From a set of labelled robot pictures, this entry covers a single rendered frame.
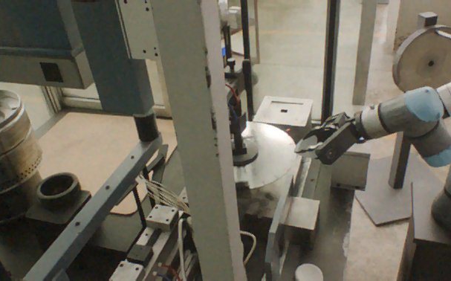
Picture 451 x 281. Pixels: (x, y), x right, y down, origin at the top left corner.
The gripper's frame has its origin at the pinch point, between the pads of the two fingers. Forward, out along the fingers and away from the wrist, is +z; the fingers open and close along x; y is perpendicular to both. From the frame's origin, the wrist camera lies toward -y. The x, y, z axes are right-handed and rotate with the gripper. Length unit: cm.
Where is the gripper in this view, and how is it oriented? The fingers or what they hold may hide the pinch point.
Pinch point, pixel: (298, 152)
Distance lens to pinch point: 111.7
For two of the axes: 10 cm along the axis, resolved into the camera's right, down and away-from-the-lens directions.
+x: -5.6, -8.1, -1.9
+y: 5.1, -5.2, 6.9
